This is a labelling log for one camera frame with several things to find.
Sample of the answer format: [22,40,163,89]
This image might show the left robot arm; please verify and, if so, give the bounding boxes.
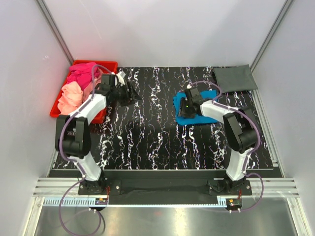
[55,71,141,195]

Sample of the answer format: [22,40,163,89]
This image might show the hot pink t shirt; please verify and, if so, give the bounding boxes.
[66,62,102,90]

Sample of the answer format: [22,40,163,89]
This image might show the dark grey t shirt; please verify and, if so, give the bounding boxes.
[213,64,258,93]

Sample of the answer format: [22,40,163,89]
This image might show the blue t shirt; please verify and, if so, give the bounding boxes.
[173,92,218,125]

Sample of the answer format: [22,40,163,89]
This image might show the peach t shirt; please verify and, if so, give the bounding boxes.
[57,82,83,115]

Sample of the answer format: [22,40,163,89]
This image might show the dusty pink t shirt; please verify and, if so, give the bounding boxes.
[82,76,101,102]

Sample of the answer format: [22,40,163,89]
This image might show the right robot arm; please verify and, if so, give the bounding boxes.
[179,88,260,195]

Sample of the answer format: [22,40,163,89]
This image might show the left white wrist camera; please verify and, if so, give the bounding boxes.
[116,71,126,85]

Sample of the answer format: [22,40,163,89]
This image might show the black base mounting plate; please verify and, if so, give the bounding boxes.
[78,170,252,205]

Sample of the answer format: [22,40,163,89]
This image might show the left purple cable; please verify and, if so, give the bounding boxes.
[58,64,116,236]

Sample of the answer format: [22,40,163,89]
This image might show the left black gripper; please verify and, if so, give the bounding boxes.
[111,82,142,107]

